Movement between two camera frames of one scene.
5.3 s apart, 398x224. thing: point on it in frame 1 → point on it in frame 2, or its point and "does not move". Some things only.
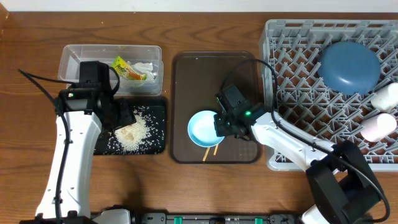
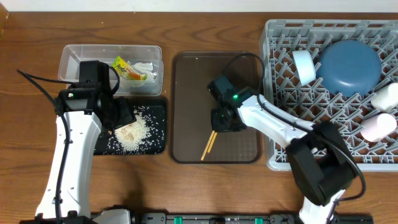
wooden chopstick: [216, 149] → [212, 143]
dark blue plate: [349, 68] does not move
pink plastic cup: [376, 128] does not move
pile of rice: [132, 136] does not move
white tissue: [145, 68] does not move
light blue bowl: [202, 130] → [305, 65]
